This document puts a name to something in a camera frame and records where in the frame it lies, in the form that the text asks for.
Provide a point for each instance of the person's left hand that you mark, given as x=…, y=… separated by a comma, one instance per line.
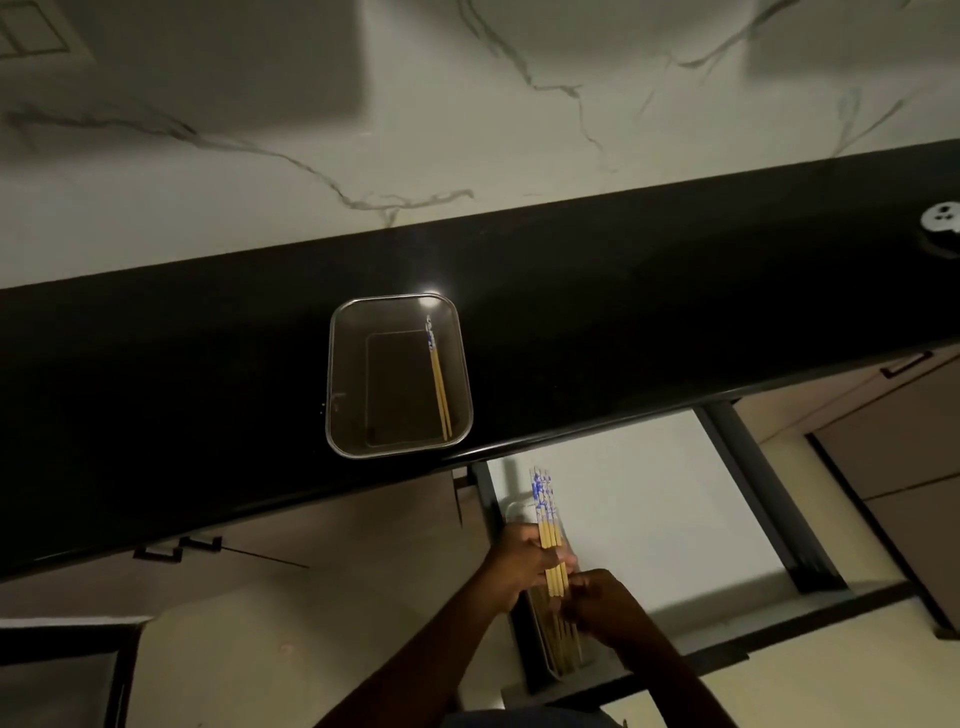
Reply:
x=514, y=559

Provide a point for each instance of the person's left forearm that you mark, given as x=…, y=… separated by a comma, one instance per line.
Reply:
x=427, y=660

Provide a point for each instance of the wall switch plate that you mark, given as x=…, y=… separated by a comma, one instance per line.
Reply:
x=30, y=26

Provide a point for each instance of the person's right fingers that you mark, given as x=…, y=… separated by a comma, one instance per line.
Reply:
x=579, y=600

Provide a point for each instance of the open white kitchen drawer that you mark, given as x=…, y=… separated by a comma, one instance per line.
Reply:
x=675, y=510

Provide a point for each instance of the person's right forearm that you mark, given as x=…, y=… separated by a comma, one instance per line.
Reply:
x=686, y=690

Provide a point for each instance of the blue-patterned bamboo chopstick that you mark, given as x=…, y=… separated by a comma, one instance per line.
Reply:
x=436, y=390
x=444, y=397

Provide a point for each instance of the clear rectangular plastic container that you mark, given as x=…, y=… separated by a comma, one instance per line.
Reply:
x=352, y=390

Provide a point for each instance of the white round sink strainer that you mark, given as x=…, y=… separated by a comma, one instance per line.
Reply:
x=941, y=217

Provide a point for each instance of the black framed appliance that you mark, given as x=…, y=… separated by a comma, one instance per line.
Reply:
x=60, y=675

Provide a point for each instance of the person's left fingers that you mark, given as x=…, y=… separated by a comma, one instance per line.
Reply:
x=541, y=564

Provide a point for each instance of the person's right hand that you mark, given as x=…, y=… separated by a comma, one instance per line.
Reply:
x=611, y=607

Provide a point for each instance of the beige cabinet drawer front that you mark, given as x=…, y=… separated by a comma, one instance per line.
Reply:
x=300, y=555

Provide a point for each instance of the pile of bamboo chopsticks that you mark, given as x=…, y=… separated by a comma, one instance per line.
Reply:
x=559, y=649

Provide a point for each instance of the beige cabinet door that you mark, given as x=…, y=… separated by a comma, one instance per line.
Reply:
x=885, y=435

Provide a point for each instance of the bundle of blue-patterned chopsticks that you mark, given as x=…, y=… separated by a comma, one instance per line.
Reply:
x=544, y=502

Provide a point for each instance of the clear chopstick tray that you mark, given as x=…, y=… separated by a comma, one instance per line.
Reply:
x=536, y=637

